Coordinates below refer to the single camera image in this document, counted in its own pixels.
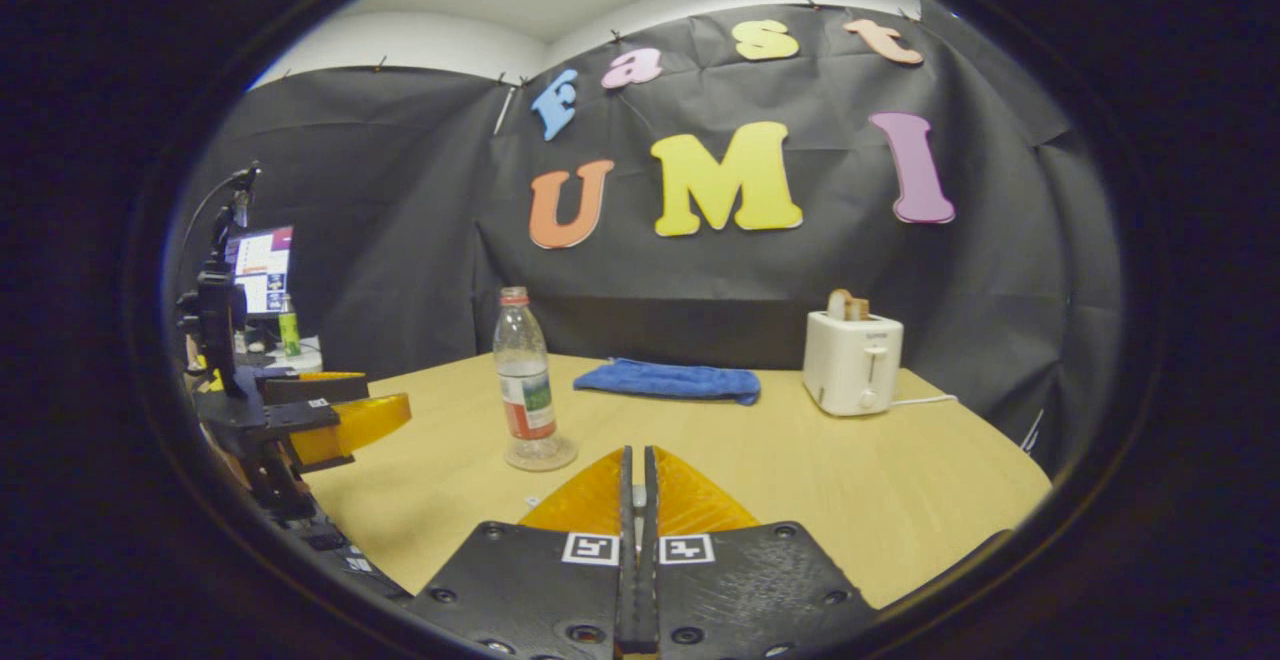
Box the computer monitor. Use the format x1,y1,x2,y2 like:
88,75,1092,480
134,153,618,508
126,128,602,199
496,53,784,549
225,226,295,318

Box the clear plastic water bottle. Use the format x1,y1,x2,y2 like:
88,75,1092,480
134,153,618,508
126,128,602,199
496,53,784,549
493,286,561,469

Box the black backdrop cloth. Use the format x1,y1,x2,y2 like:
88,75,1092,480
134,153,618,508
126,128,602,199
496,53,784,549
165,2,1126,476

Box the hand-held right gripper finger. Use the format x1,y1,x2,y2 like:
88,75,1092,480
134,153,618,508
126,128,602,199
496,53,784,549
405,445,637,660
640,445,883,660

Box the white side table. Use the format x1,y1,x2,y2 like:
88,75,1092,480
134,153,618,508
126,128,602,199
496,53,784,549
240,335,325,374

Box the blue towel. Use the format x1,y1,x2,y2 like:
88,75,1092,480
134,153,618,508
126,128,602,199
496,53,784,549
573,358,762,407

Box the white toaster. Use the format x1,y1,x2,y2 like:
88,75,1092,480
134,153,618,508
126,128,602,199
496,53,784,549
802,310,905,418

